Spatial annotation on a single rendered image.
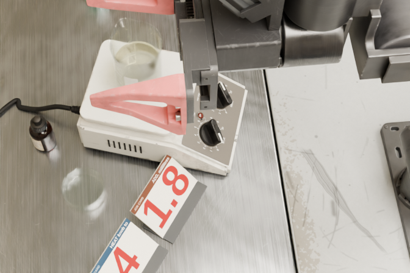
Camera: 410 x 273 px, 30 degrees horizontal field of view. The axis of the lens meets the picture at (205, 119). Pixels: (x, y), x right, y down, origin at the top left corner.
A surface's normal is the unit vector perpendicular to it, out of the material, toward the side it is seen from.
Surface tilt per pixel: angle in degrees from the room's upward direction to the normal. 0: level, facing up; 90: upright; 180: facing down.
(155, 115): 21
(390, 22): 35
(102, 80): 0
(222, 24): 1
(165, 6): 90
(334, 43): 56
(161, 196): 40
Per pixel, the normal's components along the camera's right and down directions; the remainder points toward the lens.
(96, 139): -0.21, 0.86
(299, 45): 0.09, 0.47
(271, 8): 0.11, 0.88
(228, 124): 0.51, -0.30
